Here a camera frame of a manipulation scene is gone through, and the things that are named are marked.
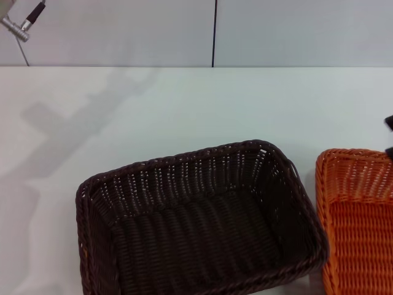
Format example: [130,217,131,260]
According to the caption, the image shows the orange woven basket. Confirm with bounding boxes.
[315,148,393,295]

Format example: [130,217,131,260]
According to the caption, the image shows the dark brown woven basket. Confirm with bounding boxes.
[75,139,330,295]

